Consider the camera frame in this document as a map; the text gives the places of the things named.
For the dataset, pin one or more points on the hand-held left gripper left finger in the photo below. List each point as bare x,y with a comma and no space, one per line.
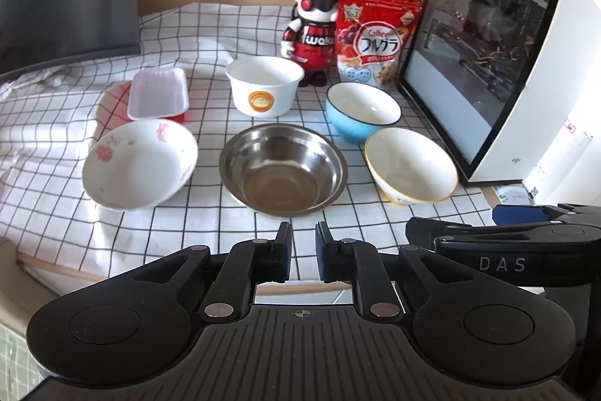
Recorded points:
283,255

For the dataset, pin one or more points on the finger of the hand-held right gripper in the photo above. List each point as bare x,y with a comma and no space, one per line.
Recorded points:
516,213
446,228

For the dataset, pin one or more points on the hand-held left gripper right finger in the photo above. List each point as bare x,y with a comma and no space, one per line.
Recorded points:
323,255

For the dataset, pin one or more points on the white bowl with yellow rim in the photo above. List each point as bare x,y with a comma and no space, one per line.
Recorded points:
411,166

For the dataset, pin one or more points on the stainless steel bowl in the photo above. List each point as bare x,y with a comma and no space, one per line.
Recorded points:
281,175

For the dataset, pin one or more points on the blue bowl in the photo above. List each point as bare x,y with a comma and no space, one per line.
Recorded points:
361,102

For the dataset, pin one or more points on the white floral bowl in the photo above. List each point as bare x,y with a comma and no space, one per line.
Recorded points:
141,168

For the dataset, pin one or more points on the white paper bowl orange label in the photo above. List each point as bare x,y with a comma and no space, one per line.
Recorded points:
263,77

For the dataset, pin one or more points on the white and red plastic tray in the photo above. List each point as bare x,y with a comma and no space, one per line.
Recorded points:
157,93

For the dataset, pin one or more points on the white labelled box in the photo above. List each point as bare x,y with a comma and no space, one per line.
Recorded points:
573,156

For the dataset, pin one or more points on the red cereal bag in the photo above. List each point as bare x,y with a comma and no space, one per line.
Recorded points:
375,48

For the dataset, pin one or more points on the red white robot toy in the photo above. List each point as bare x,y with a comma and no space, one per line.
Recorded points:
312,48

